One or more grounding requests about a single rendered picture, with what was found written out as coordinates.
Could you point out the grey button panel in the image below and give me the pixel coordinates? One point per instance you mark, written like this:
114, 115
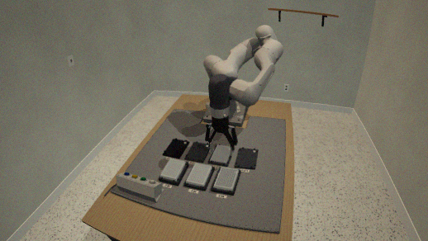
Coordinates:
141, 187

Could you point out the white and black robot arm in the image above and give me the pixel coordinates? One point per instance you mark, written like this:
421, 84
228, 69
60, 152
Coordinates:
224, 97

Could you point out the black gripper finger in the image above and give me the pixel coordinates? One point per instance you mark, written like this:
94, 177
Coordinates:
233, 141
210, 140

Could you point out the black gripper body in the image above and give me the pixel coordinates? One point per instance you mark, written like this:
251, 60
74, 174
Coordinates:
224, 122

